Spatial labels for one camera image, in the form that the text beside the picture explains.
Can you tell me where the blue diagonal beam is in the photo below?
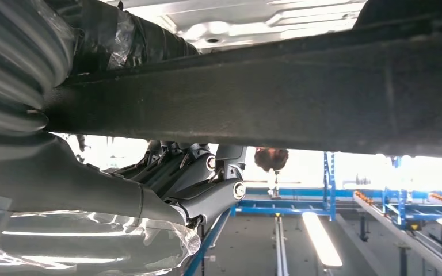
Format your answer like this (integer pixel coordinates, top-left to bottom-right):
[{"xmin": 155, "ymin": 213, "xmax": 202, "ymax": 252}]
[{"xmin": 184, "ymin": 208, "xmax": 232, "ymax": 276}]

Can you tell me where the person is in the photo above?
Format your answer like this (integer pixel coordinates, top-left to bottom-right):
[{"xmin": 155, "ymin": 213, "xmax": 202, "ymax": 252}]
[{"xmin": 253, "ymin": 147, "xmax": 291, "ymax": 173}]

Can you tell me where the stamped silver metal panel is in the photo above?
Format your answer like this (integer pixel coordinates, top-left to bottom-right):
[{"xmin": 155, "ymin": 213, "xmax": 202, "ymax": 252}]
[{"xmin": 102, "ymin": 0, "xmax": 367, "ymax": 55}]

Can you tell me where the white rail with orange lamps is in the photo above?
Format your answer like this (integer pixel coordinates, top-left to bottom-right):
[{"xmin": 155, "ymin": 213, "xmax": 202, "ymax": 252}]
[{"xmin": 353, "ymin": 189, "xmax": 442, "ymax": 276}]

